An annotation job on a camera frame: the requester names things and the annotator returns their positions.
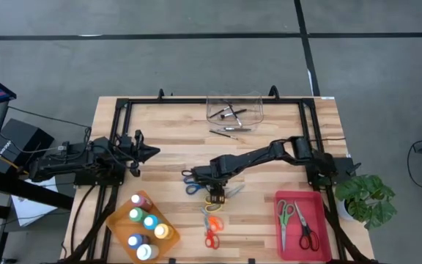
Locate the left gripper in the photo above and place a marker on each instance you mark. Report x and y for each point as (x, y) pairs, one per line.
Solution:
(132, 150)

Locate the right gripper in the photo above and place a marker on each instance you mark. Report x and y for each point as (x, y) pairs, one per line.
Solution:
(217, 192)

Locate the blue scissors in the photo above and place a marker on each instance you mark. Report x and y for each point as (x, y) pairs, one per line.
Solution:
(192, 187)

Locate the orange small scissors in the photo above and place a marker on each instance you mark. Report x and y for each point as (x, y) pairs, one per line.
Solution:
(216, 221)

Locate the red small scissors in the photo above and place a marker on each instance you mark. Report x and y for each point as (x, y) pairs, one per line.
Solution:
(211, 240)

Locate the red paint bottle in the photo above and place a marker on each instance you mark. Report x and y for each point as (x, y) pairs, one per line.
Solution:
(140, 201)

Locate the green paint bottle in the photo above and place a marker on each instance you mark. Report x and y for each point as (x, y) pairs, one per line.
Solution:
(137, 215)

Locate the yellow paint bottle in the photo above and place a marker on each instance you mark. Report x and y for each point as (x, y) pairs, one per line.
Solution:
(164, 231)

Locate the teal paint bottle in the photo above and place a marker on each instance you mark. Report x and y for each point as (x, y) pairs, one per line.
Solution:
(151, 222)

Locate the green scissors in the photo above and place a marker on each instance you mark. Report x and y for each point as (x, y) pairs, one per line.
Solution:
(284, 220)

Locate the thick black paintbrush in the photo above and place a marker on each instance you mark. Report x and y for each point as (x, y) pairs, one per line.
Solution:
(233, 113)

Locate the blue paint bottle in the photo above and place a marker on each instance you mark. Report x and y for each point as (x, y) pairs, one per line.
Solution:
(137, 242)

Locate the white paint bottle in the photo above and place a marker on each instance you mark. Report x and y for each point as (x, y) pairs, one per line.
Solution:
(147, 252)

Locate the black red scissors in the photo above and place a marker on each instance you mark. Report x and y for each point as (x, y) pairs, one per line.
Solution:
(306, 231)

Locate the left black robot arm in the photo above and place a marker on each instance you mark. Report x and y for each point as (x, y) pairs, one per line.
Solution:
(72, 161)

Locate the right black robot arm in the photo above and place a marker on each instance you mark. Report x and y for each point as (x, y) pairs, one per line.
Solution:
(269, 154)

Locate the orange plastic bin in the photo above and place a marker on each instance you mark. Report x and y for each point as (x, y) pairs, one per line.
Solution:
(119, 223)

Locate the clear plastic bin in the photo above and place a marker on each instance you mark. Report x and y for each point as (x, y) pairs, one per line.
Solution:
(255, 110)

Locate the red plastic bin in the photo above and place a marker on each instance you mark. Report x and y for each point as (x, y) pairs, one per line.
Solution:
(319, 220)

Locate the white plant pot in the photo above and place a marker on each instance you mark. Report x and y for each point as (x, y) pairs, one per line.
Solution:
(343, 212)

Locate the white paper sheet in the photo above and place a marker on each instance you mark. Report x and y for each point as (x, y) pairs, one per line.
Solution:
(31, 209)

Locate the black box white print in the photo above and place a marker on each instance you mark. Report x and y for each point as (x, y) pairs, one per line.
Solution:
(17, 139)

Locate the green leafy plant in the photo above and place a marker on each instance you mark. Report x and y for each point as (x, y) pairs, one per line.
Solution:
(368, 198)

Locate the black aluminium table frame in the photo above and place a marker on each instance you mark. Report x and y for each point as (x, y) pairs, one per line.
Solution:
(214, 100)

